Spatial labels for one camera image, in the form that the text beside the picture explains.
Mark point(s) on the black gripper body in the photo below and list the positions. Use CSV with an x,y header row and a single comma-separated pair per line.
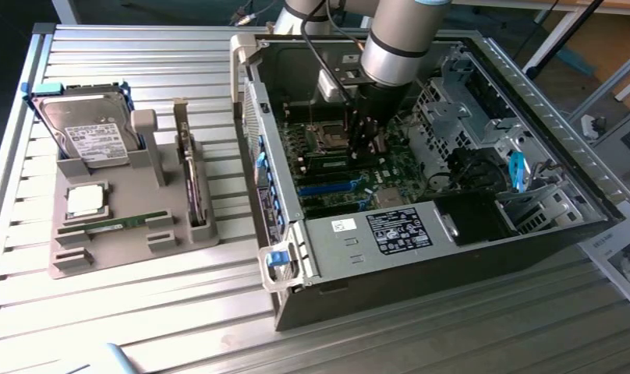
x,y
385,99

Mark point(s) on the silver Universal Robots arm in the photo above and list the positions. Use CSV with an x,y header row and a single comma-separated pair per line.
x,y
396,46

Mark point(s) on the RAM stick installed in slot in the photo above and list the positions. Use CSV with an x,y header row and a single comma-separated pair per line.
x,y
331,163

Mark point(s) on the green RAM stick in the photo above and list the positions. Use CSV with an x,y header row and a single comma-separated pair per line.
x,y
119,225

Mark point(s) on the CPU socket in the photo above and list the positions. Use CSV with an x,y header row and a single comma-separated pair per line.
x,y
327,136

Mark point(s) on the green motherboard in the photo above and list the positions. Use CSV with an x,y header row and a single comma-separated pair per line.
x,y
383,187

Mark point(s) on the blue expansion slot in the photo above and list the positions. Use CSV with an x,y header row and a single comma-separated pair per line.
x,y
328,188

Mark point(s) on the metal disk bay cage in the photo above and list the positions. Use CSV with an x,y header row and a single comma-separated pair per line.
x,y
467,113

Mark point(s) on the grey power supply unit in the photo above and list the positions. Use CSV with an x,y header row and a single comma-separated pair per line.
x,y
399,241

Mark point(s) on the blue case latch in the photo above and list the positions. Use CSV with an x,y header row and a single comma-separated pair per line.
x,y
277,260

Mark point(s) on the black slanted rod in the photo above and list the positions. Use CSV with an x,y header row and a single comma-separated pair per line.
x,y
566,37

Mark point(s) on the white power strip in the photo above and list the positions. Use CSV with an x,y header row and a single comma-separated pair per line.
x,y
592,125

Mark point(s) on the black open PC case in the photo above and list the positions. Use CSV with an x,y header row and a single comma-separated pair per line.
x,y
377,296

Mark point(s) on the grey computer box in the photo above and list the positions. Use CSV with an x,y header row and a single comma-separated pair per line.
x,y
624,136

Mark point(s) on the grey parts rack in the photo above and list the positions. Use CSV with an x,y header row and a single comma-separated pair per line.
x,y
133,241

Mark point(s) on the silver hard disk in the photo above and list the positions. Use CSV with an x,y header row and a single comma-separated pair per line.
x,y
89,128

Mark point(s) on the silver CPU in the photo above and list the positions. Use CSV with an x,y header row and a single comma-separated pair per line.
x,y
86,200

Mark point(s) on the printed paper sheet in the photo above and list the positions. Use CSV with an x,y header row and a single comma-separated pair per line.
x,y
619,257

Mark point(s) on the hard disk drive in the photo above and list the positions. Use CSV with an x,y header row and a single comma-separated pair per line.
x,y
47,90

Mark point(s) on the light blue object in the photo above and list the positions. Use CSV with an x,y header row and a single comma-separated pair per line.
x,y
110,360

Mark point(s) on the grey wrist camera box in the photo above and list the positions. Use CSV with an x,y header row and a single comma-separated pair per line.
x,y
332,86

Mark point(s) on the graphics card with metal bracket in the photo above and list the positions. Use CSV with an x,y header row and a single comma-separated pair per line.
x,y
194,171

